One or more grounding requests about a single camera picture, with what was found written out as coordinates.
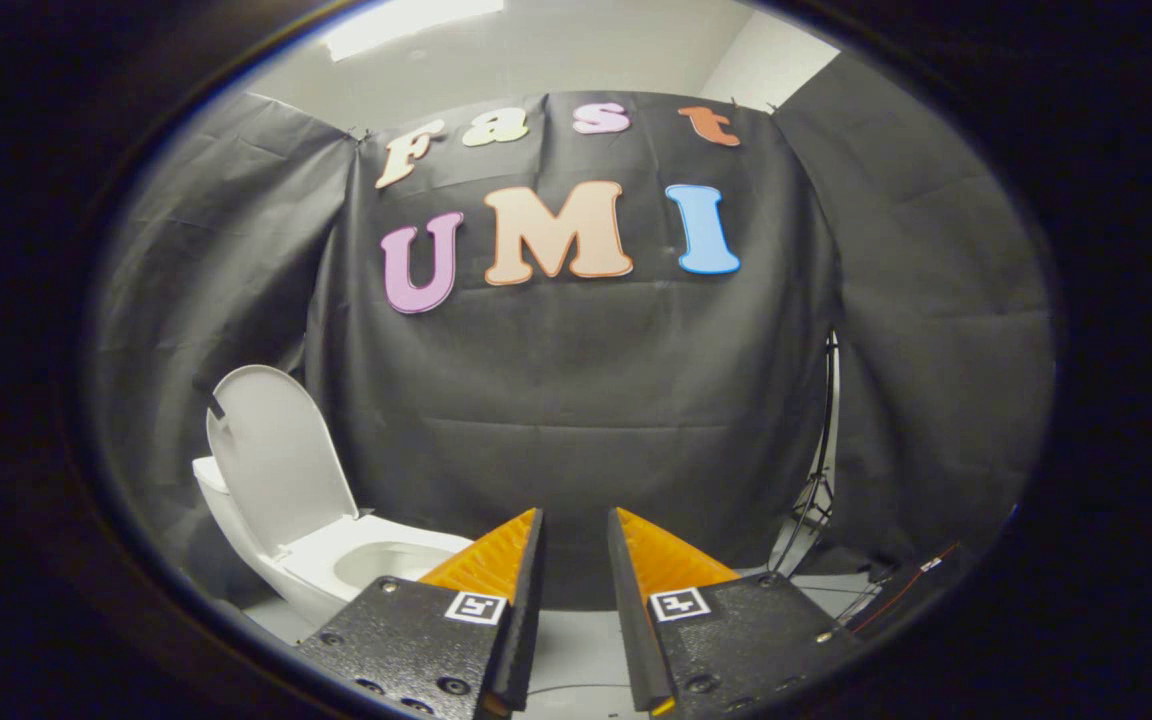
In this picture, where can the white ceramic toilet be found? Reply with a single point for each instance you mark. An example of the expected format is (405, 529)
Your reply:
(321, 560)

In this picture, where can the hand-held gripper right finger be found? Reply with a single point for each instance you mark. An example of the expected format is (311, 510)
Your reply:
(626, 620)

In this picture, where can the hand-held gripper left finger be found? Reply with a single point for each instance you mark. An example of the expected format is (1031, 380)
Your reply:
(528, 620)

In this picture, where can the black backdrop cloth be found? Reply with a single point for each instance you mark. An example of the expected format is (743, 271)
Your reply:
(586, 380)

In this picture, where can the black tripod stand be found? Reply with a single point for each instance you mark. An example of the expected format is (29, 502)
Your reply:
(818, 480)

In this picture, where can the white toilet lid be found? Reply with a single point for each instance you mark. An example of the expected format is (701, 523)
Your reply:
(276, 460)

